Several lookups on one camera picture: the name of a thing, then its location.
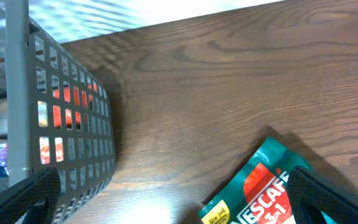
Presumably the orange spaghetti package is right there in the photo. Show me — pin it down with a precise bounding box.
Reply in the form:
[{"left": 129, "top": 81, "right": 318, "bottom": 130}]
[{"left": 35, "top": 75, "right": 109, "bottom": 165}]

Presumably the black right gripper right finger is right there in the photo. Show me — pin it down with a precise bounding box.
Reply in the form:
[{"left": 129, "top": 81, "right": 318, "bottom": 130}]
[{"left": 287, "top": 166, "right": 358, "bottom": 223}]

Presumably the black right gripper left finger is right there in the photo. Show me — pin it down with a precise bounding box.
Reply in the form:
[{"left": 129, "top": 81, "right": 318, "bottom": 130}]
[{"left": 0, "top": 167, "right": 61, "bottom": 223}]

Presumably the green Nescafe coffee bag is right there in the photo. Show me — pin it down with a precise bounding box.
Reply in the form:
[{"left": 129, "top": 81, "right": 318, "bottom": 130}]
[{"left": 198, "top": 137, "right": 312, "bottom": 224}]

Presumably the grey plastic mesh basket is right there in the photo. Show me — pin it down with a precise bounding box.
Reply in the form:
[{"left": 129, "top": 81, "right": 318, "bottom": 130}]
[{"left": 0, "top": 1, "right": 116, "bottom": 223}]

